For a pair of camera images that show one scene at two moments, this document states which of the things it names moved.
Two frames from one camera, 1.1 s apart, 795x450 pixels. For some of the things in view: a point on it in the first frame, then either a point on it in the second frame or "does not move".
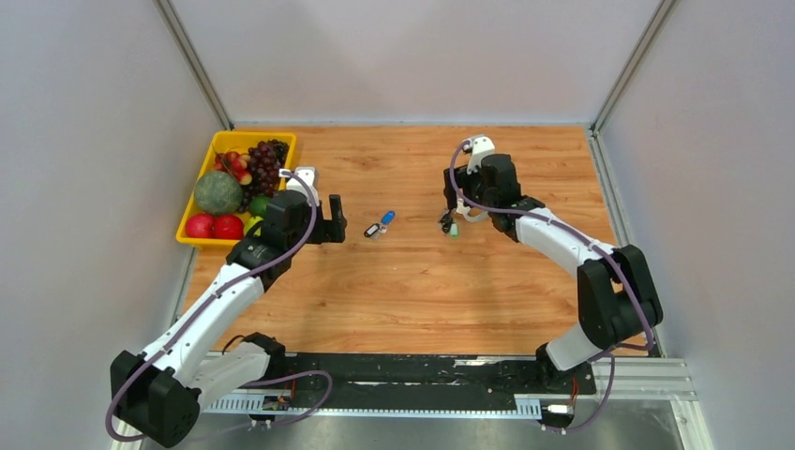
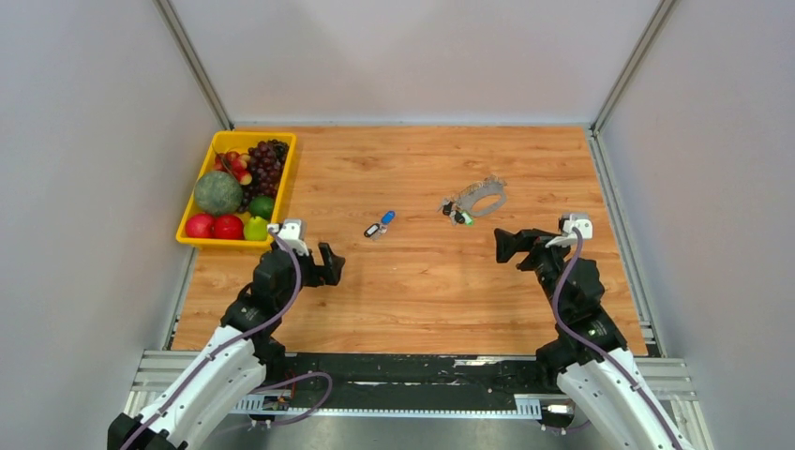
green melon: [218, 192] does not move
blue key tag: [387, 217] does not move
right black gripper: [463, 179] -> [532, 241]
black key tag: [371, 230] does not move
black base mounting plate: [437, 375] does not move
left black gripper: [330, 230] -> [328, 274]
